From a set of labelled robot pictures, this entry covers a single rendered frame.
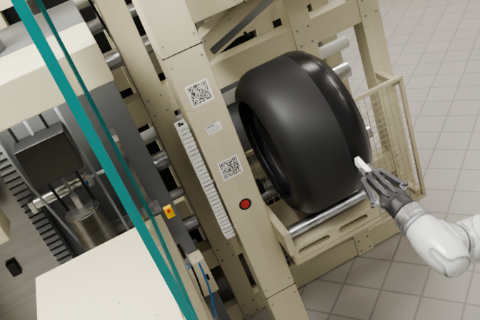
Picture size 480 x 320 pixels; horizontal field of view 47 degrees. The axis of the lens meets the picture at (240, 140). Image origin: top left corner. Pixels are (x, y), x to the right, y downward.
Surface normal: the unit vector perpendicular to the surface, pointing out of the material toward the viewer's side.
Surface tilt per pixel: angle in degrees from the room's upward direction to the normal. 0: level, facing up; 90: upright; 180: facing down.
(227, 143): 90
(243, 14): 90
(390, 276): 0
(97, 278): 0
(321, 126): 62
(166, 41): 90
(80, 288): 0
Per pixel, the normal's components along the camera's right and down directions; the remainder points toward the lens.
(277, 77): -0.22, -0.69
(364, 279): -0.32, -0.82
